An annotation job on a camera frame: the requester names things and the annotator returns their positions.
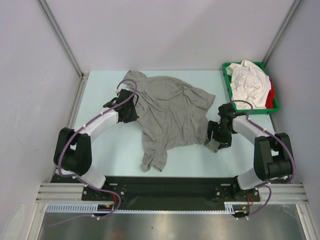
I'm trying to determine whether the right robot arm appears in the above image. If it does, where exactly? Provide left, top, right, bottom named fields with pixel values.
left=205, top=115, right=296, bottom=201

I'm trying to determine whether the white t-shirt in bin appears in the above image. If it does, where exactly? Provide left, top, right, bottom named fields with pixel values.
left=226, top=59, right=271, bottom=110

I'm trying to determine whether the red t-shirt in bin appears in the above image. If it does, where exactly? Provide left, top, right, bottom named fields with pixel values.
left=265, top=79, right=276, bottom=109

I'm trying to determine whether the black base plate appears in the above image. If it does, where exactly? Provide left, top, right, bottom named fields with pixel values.
left=51, top=175, right=262, bottom=211

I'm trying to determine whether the aluminium front rail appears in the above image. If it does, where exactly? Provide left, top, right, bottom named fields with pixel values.
left=35, top=183, right=309, bottom=205

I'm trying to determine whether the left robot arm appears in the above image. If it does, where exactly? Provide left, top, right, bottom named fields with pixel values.
left=53, top=102, right=139, bottom=200

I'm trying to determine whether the white cable duct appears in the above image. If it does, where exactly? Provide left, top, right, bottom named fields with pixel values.
left=45, top=203, right=249, bottom=216

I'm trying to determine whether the grey t-shirt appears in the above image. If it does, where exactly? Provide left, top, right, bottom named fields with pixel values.
left=123, top=70, right=219, bottom=172

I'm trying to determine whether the left aluminium corner post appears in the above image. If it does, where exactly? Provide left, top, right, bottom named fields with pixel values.
left=36, top=0, right=84, bottom=78

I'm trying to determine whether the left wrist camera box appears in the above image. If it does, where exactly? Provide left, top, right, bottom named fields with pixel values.
left=103, top=89, right=138, bottom=110

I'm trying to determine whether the aluminium corner post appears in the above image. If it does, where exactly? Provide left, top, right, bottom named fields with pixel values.
left=262, top=0, right=304, bottom=67
left=36, top=0, right=84, bottom=78

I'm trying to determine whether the right aluminium corner post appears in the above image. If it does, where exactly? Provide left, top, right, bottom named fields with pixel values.
left=262, top=0, right=304, bottom=67

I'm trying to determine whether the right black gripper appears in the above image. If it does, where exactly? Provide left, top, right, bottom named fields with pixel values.
left=204, top=120, right=233, bottom=150

